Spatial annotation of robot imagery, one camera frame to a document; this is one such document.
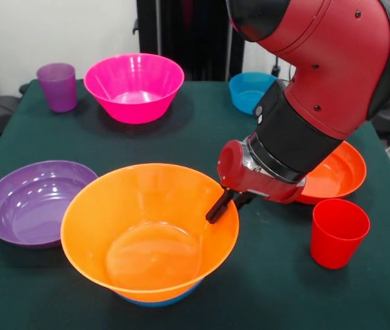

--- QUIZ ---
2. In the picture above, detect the red cup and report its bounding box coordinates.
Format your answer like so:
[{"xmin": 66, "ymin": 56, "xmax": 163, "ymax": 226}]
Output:
[{"xmin": 310, "ymin": 198, "xmax": 371, "ymax": 270}]

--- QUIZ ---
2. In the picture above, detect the small blue bowl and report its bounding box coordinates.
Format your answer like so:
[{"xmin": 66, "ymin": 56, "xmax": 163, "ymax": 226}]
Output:
[{"xmin": 228, "ymin": 71, "xmax": 278, "ymax": 116}]

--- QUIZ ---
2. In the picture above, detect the purple bowl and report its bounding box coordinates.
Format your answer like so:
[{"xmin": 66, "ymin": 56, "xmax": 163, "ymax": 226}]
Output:
[{"xmin": 0, "ymin": 159, "xmax": 99, "ymax": 250}]

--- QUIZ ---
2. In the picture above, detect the pink bowl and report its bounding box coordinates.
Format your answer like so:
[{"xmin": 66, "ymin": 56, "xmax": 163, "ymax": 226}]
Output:
[{"xmin": 83, "ymin": 52, "xmax": 185, "ymax": 124}]

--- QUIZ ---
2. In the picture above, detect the orange bowl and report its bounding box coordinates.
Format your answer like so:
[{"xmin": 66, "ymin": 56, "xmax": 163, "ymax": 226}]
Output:
[{"xmin": 60, "ymin": 163, "xmax": 241, "ymax": 294}]

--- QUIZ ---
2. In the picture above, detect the red-orange bowl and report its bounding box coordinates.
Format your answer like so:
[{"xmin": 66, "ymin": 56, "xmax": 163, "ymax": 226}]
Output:
[{"xmin": 296, "ymin": 140, "xmax": 368, "ymax": 206}]

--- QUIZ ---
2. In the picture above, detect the dark green tablecloth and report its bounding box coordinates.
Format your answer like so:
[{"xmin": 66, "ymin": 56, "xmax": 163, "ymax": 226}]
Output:
[{"xmin": 0, "ymin": 79, "xmax": 390, "ymax": 330}]

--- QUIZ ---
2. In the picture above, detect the large blue bowl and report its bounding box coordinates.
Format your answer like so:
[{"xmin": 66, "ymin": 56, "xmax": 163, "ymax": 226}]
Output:
[{"xmin": 118, "ymin": 281, "xmax": 202, "ymax": 308}]

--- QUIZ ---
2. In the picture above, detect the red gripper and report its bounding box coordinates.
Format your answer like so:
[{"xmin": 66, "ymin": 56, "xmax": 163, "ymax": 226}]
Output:
[{"xmin": 205, "ymin": 139, "xmax": 307, "ymax": 225}]

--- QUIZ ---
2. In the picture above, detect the purple cup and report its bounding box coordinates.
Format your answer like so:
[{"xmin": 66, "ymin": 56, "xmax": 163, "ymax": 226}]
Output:
[{"xmin": 36, "ymin": 63, "xmax": 78, "ymax": 113}]

